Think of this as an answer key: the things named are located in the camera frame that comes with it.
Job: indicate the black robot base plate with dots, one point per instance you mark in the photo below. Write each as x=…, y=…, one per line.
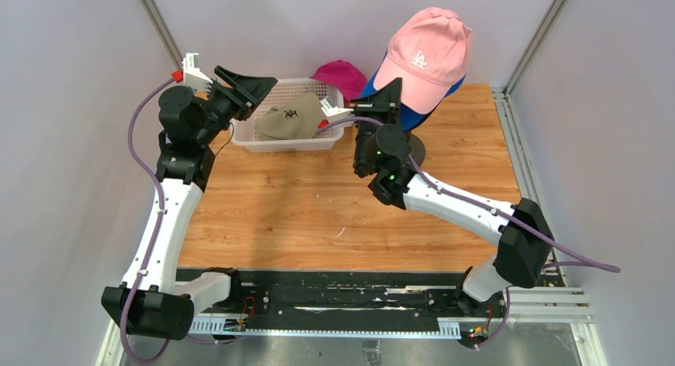
x=344, y=302

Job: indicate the black baseball cap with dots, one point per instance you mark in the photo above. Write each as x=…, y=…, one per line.
x=424, y=119

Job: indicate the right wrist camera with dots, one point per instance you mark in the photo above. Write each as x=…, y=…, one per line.
x=333, y=112

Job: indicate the khaki baseball cap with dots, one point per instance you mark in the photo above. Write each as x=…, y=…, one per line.
x=296, y=119

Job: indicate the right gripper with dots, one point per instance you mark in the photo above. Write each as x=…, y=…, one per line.
x=384, y=104

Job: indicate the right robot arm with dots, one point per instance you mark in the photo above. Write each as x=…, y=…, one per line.
x=519, y=232

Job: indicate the magenta baseball cap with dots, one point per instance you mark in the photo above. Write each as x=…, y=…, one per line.
x=342, y=75

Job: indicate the dark wooden mannequin stand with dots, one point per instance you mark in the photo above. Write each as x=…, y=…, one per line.
x=418, y=151

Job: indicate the light pink baseball cap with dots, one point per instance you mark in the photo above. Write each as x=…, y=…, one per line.
x=430, y=53

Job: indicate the aluminium frame rail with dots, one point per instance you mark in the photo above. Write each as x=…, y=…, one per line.
x=547, y=303

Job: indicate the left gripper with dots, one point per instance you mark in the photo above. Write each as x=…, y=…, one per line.
x=252, y=90

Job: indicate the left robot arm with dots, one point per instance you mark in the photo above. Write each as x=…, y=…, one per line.
x=193, y=110

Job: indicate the white plastic basket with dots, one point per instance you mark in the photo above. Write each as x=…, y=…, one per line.
x=284, y=91

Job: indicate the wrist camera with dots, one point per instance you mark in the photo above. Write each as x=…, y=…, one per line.
x=333, y=112
x=196, y=71

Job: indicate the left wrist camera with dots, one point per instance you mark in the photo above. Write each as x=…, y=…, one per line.
x=196, y=71

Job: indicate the blue baseball cap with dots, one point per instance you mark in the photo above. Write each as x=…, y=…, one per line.
x=408, y=117

